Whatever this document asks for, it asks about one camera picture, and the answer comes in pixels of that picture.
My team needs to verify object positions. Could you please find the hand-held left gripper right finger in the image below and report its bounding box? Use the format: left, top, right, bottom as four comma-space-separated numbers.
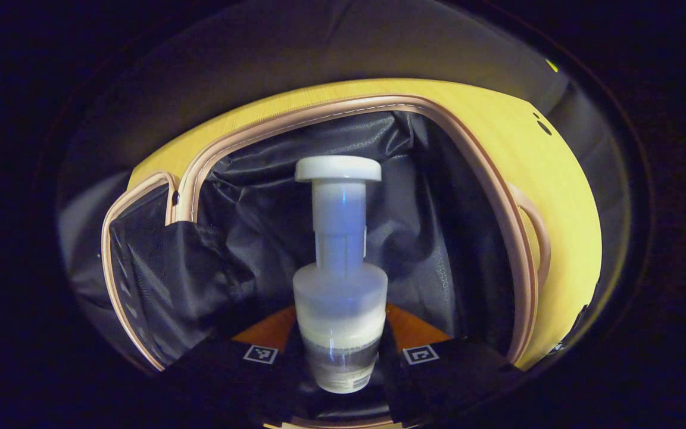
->
378, 303, 523, 425

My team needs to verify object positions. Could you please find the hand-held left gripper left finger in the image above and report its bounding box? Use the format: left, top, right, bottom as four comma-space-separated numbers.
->
167, 305, 309, 421

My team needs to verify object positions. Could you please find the white pump bottle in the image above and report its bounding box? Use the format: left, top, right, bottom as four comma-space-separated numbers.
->
292, 155, 389, 394

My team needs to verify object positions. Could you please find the beige hard-shell suitcase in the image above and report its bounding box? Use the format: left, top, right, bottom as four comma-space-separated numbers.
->
101, 94, 552, 429

